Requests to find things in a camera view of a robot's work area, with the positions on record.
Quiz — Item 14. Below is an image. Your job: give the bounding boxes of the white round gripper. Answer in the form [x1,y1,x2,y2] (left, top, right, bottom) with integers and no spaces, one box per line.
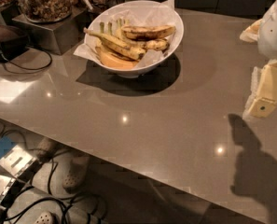
[240,0,277,119]

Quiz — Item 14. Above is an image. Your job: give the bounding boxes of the spotted top banana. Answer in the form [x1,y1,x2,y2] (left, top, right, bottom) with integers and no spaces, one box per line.
[121,25,176,40]

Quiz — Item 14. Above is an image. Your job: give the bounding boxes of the middle spotted banana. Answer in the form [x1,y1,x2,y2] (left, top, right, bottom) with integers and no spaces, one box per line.
[115,28,169,51]

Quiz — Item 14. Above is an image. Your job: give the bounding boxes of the white paper bowl liner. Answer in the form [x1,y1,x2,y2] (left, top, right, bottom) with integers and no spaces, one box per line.
[73,0,176,70]

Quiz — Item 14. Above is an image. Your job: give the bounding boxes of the long front spotted banana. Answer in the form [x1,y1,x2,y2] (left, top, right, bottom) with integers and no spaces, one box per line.
[84,28,146,61]

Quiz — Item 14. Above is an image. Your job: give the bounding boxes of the white ceramic bowl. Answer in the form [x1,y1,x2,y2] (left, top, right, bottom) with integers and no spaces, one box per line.
[83,0,185,79]

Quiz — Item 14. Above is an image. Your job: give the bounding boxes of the orange fruit in bowl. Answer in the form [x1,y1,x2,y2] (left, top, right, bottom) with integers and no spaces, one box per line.
[96,47,138,70]

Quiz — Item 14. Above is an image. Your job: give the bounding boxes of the grey metal jar stand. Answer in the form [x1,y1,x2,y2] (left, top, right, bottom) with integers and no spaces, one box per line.
[12,7,90,55]

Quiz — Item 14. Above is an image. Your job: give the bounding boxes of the grey perforated clog shoe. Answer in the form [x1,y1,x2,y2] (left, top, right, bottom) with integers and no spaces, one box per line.
[62,156,90,193]

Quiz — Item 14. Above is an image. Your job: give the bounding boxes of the glass jar of nuts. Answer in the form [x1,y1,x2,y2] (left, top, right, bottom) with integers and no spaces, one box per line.
[17,0,72,23]

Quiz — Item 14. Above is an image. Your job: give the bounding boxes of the dark brown appliance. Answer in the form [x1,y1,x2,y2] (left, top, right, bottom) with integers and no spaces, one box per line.
[0,24,29,62]

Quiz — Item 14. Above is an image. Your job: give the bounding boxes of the silver box on floor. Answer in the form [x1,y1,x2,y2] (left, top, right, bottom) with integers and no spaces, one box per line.
[0,145,36,178]

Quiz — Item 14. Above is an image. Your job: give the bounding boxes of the bottom grey clog shoe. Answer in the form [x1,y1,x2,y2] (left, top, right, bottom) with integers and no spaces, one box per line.
[34,212,55,224]

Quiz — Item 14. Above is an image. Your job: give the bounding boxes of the blue box on floor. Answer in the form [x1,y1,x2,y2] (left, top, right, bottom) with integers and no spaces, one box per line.
[0,136,16,160]

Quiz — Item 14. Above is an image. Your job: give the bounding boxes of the black appliance cable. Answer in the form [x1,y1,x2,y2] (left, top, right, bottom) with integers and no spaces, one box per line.
[0,38,53,75]

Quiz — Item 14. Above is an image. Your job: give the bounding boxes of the black floor cables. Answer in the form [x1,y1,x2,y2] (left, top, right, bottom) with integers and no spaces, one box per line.
[0,119,108,224]

